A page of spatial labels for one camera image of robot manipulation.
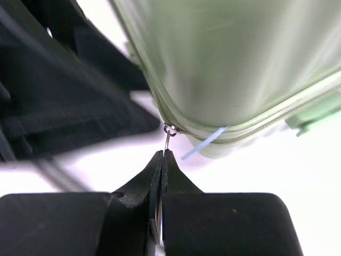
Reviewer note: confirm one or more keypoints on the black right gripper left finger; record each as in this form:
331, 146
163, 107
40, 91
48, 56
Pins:
124, 222

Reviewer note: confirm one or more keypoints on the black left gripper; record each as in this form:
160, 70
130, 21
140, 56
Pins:
63, 84

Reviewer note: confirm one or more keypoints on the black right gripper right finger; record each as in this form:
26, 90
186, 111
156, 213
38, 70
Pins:
199, 223

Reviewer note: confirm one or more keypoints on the green hard-shell suitcase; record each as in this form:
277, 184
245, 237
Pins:
226, 72

